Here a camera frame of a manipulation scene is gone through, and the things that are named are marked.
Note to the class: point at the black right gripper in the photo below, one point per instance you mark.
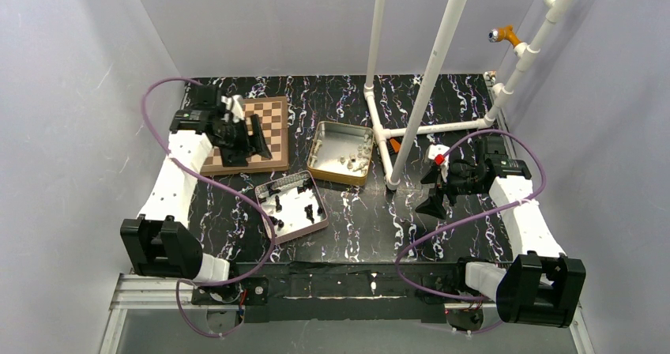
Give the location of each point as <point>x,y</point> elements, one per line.
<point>444,182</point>

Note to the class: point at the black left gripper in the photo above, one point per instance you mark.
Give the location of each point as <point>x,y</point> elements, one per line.
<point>243,143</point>

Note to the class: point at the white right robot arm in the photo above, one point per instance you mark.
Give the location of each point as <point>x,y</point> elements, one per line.
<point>542,285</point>

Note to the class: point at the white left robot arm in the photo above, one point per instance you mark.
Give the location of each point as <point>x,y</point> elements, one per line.
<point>158,241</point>

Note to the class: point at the black chess queen piece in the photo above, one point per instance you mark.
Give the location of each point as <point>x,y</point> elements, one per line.
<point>278,205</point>

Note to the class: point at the white chess pieces cluster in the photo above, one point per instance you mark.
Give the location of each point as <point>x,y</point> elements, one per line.
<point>356,154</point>

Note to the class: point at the black chess bishop piece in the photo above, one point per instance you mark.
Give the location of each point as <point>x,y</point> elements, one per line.
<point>309,211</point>

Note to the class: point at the pink-rimmed silver tin tray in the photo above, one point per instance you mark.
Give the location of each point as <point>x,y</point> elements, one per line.
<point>296,224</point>

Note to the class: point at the gold-rimmed tin tray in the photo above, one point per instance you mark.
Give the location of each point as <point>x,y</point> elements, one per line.
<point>329,139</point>

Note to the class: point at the orange pipe clip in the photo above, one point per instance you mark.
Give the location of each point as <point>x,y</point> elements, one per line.
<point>504,33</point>

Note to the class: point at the orange-handled hex key set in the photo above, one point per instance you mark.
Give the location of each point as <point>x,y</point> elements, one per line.
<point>394,146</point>

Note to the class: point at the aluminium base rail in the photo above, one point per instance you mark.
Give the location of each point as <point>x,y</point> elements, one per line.
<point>317,313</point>

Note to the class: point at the white PVC pipe frame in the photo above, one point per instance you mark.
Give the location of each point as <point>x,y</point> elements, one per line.
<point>394,165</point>

